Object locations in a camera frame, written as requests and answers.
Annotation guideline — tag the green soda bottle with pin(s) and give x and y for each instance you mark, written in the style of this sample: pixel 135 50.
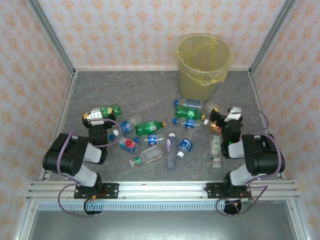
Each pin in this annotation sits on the green soda bottle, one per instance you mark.
pixel 117 110

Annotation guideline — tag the unlabelled clear bottle white cap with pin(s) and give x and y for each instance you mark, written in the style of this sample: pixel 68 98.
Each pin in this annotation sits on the unlabelled clear bottle white cap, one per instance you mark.
pixel 208 107

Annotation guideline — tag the tea bottle red label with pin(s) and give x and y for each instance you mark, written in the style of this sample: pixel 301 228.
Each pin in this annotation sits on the tea bottle red label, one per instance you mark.
pixel 215 128

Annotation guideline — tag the blue-label bottle white cap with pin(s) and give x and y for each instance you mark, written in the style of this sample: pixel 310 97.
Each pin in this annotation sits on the blue-label bottle white cap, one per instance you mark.
pixel 126 127
pixel 185 145

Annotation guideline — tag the clear bottle green label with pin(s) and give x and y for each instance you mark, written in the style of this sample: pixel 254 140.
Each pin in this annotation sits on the clear bottle green label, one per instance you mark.
pixel 216 147

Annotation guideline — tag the blue-label bottle blue cap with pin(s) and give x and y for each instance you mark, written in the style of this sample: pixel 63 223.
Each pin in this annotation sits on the blue-label bottle blue cap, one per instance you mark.
pixel 152 140
pixel 190 123

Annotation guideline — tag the green bottle yellow cap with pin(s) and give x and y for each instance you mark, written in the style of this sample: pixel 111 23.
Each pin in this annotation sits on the green bottle yellow cap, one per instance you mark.
pixel 150 127
pixel 187 113

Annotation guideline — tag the clear bottle blue red label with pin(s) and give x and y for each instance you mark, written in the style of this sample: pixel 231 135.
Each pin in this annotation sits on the clear bottle blue red label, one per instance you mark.
pixel 127 144

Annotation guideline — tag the clear bottle green cap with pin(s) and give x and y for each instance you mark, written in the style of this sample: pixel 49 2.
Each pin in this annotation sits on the clear bottle green cap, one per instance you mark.
pixel 150 155

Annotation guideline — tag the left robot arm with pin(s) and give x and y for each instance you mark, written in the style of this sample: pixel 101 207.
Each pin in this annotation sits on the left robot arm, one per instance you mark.
pixel 62 155

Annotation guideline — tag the grey mesh waste bin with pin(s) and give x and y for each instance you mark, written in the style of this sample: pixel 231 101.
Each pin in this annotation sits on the grey mesh waste bin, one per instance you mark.
pixel 195 92

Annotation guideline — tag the yellow plastic bin liner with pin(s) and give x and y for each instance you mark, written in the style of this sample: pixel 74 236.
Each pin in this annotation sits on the yellow plastic bin liner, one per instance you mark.
pixel 200 60

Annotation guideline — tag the soda water bottle blue cap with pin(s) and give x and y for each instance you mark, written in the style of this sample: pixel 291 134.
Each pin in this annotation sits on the soda water bottle blue cap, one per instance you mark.
pixel 192 102

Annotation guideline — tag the grey metal sheet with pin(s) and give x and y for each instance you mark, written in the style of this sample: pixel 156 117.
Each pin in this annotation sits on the grey metal sheet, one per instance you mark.
pixel 160 225

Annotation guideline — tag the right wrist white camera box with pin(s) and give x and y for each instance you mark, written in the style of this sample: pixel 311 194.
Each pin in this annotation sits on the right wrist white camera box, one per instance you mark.
pixel 235 113

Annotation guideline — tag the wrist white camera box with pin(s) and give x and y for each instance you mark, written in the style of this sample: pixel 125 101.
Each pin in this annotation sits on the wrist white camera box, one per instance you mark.
pixel 235 113
pixel 96 115

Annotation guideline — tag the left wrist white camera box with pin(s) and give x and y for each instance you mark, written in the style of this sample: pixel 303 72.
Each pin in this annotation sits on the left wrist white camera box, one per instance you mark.
pixel 96 115

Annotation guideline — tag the aluminium table side rail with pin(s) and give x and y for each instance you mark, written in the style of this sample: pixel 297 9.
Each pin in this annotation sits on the aluminium table side rail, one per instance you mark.
pixel 255 87
pixel 65 100

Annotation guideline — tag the aluminium table back rail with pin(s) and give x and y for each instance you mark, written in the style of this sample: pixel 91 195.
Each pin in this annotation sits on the aluminium table back rail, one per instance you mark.
pixel 125 69

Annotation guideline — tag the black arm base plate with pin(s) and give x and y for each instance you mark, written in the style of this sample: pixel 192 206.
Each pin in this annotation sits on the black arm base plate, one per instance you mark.
pixel 212 190
pixel 112 190

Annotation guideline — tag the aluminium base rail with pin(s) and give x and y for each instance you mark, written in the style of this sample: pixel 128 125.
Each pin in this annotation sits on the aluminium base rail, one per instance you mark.
pixel 162 190

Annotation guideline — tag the aluminium corner post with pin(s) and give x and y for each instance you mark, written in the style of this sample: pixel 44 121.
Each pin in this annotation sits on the aluminium corner post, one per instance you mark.
pixel 272 35
pixel 51 35

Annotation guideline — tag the aluminium frame rail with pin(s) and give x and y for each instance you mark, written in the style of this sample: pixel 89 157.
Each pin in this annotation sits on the aluminium frame rail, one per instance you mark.
pixel 23 225
pixel 298 220

